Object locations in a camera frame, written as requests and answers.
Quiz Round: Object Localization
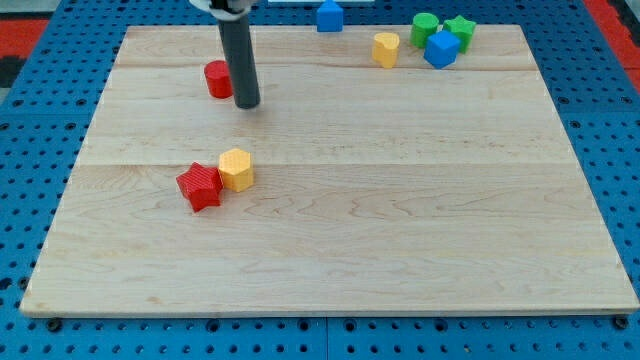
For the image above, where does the white rod mount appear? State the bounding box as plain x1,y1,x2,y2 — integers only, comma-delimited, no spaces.
189,0,256,21

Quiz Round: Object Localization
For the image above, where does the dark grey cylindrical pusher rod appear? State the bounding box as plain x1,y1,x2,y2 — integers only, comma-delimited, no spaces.
218,14,260,109

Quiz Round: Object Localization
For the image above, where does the red cylinder block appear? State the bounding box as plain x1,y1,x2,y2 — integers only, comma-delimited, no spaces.
204,60,233,99

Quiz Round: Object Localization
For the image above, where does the yellow heart block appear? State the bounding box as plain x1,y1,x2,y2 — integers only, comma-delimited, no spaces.
372,32,400,69

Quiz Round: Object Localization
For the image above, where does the blue pentagon house block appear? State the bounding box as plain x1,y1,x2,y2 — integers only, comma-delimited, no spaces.
316,0,344,32

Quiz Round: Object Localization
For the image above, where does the yellow hexagon block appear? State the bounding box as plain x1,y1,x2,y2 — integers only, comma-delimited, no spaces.
218,148,254,192

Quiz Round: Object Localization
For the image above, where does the red star block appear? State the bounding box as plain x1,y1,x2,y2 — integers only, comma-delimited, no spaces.
176,162,223,212

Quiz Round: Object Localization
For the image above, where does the green cylinder block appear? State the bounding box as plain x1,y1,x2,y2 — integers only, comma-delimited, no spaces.
410,12,440,48

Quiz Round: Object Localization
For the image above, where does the blue cube block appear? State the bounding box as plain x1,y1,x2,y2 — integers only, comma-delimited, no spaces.
423,30,461,69

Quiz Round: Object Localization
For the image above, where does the green star block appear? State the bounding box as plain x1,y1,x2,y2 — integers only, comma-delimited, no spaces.
443,15,477,54

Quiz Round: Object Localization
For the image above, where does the light wooden board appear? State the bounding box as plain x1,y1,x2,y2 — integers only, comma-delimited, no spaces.
20,25,639,318

